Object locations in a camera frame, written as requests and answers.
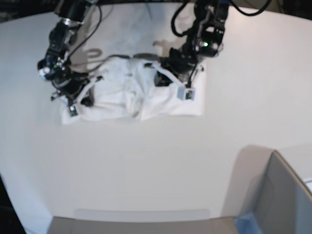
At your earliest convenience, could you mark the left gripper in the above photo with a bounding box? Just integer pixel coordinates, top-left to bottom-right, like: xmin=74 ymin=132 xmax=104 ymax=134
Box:
xmin=144 ymin=52 xmax=204 ymax=100

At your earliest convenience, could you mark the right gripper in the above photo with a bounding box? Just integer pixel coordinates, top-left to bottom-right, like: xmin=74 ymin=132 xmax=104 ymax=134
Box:
xmin=51 ymin=73 xmax=103 ymax=117

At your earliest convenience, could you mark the white printed t-shirt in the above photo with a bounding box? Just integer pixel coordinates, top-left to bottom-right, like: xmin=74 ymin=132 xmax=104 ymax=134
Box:
xmin=60 ymin=57 xmax=207 ymax=125

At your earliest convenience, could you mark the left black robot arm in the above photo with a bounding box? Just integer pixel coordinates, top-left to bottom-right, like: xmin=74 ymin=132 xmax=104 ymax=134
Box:
xmin=145 ymin=0 xmax=230 ymax=99

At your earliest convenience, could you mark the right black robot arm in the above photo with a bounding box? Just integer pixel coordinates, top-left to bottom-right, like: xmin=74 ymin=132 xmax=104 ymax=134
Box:
xmin=37 ymin=0 xmax=103 ymax=117

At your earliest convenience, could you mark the black hanging cable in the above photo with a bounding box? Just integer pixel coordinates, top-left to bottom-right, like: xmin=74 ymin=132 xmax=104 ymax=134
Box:
xmin=230 ymin=0 xmax=273 ymax=17

